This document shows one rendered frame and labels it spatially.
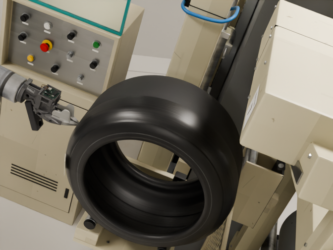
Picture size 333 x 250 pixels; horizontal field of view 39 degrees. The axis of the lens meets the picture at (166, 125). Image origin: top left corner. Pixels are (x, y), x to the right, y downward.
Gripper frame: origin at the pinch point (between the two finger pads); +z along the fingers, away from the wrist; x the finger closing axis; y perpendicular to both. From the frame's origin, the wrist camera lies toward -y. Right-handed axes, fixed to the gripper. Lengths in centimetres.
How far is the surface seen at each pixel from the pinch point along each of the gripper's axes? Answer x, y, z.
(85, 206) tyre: -11.8, -19.9, 15.8
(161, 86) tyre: 5.4, 25.5, 20.2
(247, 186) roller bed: 21, -6, 66
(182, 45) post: 27.7, 30.3, 19.6
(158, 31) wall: 288, -98, -12
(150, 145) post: 27.7, -15.4, 26.4
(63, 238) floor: 50, -123, 8
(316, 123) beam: -34, 60, 53
